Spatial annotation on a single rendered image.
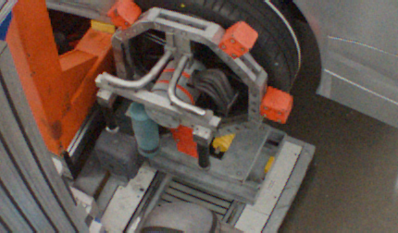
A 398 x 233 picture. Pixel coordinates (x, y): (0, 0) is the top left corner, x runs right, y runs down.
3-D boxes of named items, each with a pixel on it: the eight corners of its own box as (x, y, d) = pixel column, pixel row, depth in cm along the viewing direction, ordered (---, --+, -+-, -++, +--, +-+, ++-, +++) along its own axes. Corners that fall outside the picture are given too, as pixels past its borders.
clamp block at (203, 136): (220, 124, 194) (220, 114, 190) (207, 147, 190) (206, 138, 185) (205, 117, 196) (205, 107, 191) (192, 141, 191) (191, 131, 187)
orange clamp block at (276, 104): (267, 98, 209) (292, 107, 207) (258, 116, 205) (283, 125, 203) (268, 85, 203) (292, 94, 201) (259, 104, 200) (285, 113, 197)
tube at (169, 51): (177, 55, 200) (175, 33, 191) (147, 101, 191) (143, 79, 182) (130, 40, 205) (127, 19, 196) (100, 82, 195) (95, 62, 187)
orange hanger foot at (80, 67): (142, 34, 267) (135, -17, 238) (80, 128, 241) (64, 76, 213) (111, 26, 271) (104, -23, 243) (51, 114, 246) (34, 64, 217)
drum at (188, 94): (211, 86, 217) (210, 60, 205) (182, 136, 207) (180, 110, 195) (173, 73, 221) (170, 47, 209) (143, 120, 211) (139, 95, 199)
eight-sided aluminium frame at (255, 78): (264, 139, 228) (269, 41, 183) (256, 153, 225) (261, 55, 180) (130, 90, 243) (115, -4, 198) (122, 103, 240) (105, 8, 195)
